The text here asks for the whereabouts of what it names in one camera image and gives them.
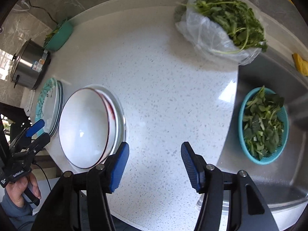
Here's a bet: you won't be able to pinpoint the small teal floral plate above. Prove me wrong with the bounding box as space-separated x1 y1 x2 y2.
35 78 59 136

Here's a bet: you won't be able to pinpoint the grey gradient dinner plate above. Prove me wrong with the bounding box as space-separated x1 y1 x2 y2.
49 80 64 137

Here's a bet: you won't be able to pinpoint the white ceramic bowl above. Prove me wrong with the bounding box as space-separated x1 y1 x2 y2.
86 84 127 155

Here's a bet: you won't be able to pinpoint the white bowl red flowers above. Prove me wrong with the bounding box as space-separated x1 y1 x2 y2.
59 87 119 169

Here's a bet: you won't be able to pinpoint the left forearm grey sleeve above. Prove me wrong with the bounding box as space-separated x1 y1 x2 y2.
1 193 36 230

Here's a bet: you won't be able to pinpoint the person's left hand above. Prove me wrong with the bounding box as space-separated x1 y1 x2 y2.
5 173 41 208

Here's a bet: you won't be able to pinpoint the stainless steel cooker pot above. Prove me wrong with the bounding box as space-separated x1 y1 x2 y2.
9 39 51 90

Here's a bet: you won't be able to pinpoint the teal colander with greens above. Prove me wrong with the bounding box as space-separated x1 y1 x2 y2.
238 86 289 165

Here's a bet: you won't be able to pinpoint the green bowl with vegetables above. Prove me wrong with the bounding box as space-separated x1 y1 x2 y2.
43 18 73 52

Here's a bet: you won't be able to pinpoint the stainless steel sink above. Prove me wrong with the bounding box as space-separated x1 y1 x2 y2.
216 48 307 211

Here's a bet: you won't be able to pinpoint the yellow sponge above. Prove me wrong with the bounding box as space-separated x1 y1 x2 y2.
292 53 308 77

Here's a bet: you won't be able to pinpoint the plastic bag of greens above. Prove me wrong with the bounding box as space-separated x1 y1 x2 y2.
174 0 267 65

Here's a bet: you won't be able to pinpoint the black power cable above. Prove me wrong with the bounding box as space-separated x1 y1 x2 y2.
21 0 60 25

